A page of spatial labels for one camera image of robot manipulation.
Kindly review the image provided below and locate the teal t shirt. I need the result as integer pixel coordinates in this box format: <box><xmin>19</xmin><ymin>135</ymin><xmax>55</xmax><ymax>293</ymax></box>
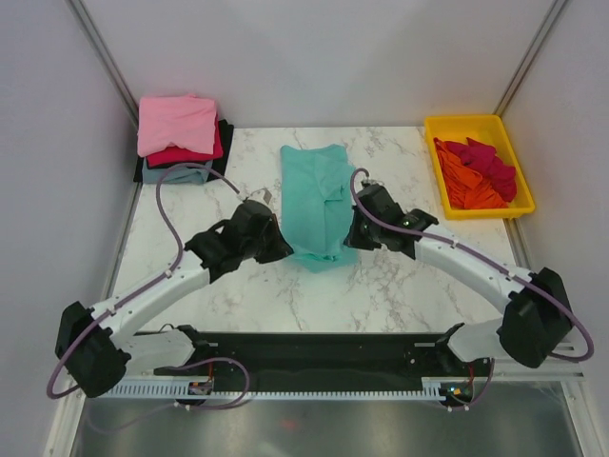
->
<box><xmin>280</xmin><ymin>144</ymin><xmax>358</xmax><ymax>273</ymax></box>

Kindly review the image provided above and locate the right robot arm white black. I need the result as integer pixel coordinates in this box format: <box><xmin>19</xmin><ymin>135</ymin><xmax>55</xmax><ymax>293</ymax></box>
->
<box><xmin>344</xmin><ymin>181</ymin><xmax>574</xmax><ymax>375</ymax></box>

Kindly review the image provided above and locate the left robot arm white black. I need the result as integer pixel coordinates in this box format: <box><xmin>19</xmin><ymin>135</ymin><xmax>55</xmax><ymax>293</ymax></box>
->
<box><xmin>55</xmin><ymin>199</ymin><xmax>293</xmax><ymax>398</ymax></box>

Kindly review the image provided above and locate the grey blue folded t shirt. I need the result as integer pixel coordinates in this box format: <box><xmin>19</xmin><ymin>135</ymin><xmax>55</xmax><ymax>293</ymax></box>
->
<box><xmin>141</xmin><ymin>163</ymin><xmax>209</xmax><ymax>185</ymax></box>

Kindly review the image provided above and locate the orange t shirt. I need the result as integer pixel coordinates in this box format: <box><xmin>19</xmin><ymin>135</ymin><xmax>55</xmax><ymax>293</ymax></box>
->
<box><xmin>434</xmin><ymin>138</ymin><xmax>508</xmax><ymax>209</ymax></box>

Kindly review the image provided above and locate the crimson folded t shirt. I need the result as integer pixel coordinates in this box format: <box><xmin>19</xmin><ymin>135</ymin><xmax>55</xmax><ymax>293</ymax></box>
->
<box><xmin>145</xmin><ymin>118</ymin><xmax>225</xmax><ymax>169</ymax></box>

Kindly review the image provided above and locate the pink folded t shirt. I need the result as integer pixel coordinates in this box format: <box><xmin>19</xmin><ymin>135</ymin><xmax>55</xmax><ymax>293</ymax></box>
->
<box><xmin>137</xmin><ymin>94</ymin><xmax>217</xmax><ymax>157</ymax></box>

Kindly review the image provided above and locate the magenta t shirt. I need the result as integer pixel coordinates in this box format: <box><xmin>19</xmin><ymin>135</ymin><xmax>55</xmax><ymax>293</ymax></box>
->
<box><xmin>445</xmin><ymin>137</ymin><xmax>518</xmax><ymax>203</ymax></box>

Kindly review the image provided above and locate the yellow plastic bin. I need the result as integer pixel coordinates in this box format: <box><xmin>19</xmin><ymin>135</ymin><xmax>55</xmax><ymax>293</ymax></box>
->
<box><xmin>423</xmin><ymin>114</ymin><xmax>536</xmax><ymax>220</ymax></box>

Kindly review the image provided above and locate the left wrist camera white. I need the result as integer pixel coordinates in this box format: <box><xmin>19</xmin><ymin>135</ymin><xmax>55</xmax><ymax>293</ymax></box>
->
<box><xmin>238</xmin><ymin>188</ymin><xmax>273</xmax><ymax>209</ymax></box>

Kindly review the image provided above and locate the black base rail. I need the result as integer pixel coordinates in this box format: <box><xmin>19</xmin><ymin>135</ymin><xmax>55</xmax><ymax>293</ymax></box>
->
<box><xmin>153</xmin><ymin>326</ymin><xmax>490</xmax><ymax>392</ymax></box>

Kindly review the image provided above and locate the white slotted cable duct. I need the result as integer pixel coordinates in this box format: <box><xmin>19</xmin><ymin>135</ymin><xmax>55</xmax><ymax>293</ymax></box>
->
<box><xmin>100</xmin><ymin>377</ymin><xmax>447</xmax><ymax>401</ymax></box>

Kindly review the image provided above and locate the aluminium frame profile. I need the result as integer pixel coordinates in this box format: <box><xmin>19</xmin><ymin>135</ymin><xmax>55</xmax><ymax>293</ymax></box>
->
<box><xmin>492</xmin><ymin>357</ymin><xmax>584</xmax><ymax>382</ymax></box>

